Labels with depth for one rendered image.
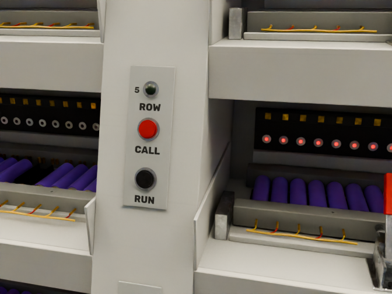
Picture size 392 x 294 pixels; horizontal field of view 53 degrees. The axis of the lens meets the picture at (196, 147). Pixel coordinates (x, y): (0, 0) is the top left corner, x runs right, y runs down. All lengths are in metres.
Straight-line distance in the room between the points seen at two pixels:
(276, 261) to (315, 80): 0.16
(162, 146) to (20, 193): 0.19
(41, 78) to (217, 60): 0.17
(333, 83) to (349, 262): 0.16
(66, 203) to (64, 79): 0.13
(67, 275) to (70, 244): 0.03
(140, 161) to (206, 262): 0.11
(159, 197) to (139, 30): 0.15
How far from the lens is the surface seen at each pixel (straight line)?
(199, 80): 0.33
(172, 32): 0.35
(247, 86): 0.34
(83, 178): 0.48
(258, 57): 0.33
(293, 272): 0.36
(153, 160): 0.34
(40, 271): 0.42
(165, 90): 0.34
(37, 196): 0.46
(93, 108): 0.54
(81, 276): 0.40
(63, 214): 0.44
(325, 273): 0.37
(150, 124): 0.34
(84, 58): 0.38
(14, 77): 0.42
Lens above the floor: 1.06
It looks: 3 degrees down
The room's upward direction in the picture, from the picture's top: 4 degrees clockwise
